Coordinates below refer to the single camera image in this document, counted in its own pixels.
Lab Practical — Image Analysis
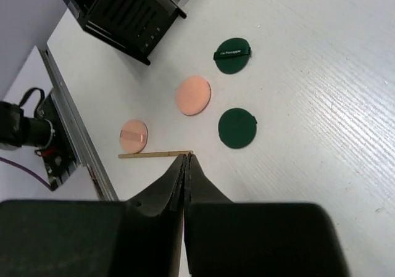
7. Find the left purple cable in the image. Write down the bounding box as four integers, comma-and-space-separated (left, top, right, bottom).
0, 155, 52, 191

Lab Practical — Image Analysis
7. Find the wooden stick near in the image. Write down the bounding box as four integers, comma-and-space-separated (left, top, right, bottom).
118, 150, 194, 159

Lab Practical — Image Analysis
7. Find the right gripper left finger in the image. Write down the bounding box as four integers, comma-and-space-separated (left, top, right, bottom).
1, 154, 186, 276

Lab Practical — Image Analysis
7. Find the green round compact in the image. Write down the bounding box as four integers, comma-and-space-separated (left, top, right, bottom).
218, 108, 257, 149
213, 38, 252, 75

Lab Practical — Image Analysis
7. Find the aluminium table edge rail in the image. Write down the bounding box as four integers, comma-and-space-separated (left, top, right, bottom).
39, 48, 119, 201

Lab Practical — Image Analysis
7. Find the black mesh organizer box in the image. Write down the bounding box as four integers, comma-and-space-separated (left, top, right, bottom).
63, 0, 186, 65

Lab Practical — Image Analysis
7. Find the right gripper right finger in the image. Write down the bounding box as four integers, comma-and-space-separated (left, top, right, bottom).
184, 154, 350, 276

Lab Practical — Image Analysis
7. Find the pink round puff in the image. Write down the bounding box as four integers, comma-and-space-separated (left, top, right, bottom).
119, 119, 148, 154
175, 75, 212, 116

